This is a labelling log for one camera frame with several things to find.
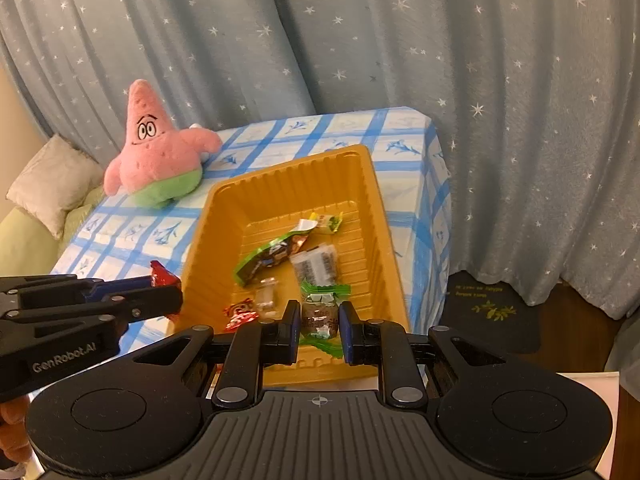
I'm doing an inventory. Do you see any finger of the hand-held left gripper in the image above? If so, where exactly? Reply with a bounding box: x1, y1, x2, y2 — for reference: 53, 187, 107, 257
0, 274, 155, 311
0, 284, 184, 343

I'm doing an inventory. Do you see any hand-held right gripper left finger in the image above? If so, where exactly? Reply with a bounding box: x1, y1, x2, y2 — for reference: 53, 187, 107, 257
132, 300, 302, 409

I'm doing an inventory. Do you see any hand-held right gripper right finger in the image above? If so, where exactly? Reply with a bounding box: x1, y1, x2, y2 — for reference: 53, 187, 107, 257
338, 301, 511, 409

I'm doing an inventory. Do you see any green clear packet brown filling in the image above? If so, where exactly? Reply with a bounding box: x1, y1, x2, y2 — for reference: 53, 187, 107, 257
299, 280, 352, 356

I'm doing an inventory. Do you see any large glossy red packet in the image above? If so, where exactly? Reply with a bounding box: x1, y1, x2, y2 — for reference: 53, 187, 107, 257
149, 259, 182, 321

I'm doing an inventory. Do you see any clear packet with beige nougat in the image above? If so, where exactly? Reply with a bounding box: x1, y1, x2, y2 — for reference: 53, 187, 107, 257
252, 277, 281, 313

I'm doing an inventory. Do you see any green dark snack packet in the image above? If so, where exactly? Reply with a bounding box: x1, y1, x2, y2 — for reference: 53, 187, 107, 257
234, 230, 313, 288

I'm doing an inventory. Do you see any golden plastic tray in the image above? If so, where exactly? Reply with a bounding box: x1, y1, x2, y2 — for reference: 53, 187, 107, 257
165, 144, 412, 388

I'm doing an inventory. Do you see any yellow green candy packet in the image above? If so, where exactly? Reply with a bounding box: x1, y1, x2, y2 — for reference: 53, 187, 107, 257
298, 211, 345, 233

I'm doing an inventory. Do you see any person's left hand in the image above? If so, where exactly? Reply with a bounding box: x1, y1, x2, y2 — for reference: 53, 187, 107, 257
0, 395, 32, 467

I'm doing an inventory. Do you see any red patterned candy packet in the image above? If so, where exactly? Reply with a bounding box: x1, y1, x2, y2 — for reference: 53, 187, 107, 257
222, 297, 260, 332

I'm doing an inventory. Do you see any clear packet with dark bar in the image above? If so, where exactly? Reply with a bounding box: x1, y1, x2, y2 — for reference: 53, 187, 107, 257
290, 242, 337, 286

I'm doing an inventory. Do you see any green sofa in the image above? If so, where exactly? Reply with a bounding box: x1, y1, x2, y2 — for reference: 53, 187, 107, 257
0, 187, 108, 281

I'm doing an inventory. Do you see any beige cushion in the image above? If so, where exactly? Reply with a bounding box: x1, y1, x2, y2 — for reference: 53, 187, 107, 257
6, 135, 103, 239

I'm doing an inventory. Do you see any pink starfish plush toy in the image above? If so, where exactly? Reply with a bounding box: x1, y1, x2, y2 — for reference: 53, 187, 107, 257
103, 79, 223, 209

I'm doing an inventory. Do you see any dark floor mat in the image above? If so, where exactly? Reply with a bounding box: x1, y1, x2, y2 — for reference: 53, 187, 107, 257
437, 270, 543, 356

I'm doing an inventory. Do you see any blue star-print curtain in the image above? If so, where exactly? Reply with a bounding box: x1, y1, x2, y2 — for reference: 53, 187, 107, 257
0, 0, 640, 318

